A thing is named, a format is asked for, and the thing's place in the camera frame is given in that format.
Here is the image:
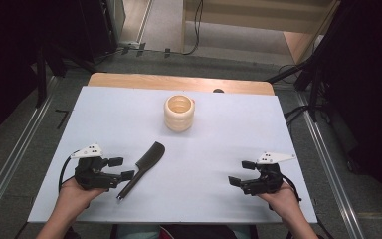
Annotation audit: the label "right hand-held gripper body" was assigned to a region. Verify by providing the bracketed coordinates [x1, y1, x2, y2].
[242, 151, 296, 196]

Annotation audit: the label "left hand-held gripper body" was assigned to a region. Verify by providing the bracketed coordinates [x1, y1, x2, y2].
[70, 142, 122, 192]

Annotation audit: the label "black comb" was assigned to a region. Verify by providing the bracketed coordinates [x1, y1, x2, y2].
[116, 141, 166, 201]

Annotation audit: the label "ribbed beige wooden cup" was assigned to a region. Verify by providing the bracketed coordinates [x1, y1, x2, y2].
[163, 94, 196, 133]

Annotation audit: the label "person's left hand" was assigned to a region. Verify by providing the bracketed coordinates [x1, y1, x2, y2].
[58, 177, 108, 220]

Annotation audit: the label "person's right hand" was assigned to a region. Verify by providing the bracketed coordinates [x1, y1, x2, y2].
[257, 181, 301, 221]

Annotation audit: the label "white table board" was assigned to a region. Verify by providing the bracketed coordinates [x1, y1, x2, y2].
[27, 85, 318, 224]

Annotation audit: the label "wooden table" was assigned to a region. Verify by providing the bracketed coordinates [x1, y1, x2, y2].
[88, 72, 276, 97]

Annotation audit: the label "black metal stand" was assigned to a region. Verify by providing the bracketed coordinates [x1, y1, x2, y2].
[34, 43, 97, 109]
[267, 33, 329, 123]

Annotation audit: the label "black curtain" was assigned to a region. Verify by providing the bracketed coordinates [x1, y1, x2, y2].
[0, 0, 113, 150]
[311, 0, 382, 218]

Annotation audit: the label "light wooden cabinet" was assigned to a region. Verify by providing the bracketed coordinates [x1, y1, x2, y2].
[182, 0, 341, 66]

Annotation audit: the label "right hand-held gripper black cable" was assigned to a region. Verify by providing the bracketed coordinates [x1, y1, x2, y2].
[281, 173, 302, 211]

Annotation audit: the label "hand-held gripper black cable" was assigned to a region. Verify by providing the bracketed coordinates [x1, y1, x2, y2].
[58, 150, 81, 193]
[281, 173, 302, 211]

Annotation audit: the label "left hand-held gripper black cable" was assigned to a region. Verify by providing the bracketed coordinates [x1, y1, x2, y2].
[58, 150, 81, 193]

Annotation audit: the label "metal floor rail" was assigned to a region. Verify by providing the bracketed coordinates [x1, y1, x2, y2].
[0, 76, 60, 231]
[296, 91, 366, 239]

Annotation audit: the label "black floor cables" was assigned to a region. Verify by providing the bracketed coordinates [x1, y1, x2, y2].
[283, 104, 312, 127]

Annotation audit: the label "hanging black cable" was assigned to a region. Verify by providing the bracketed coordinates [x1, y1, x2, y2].
[181, 0, 204, 56]

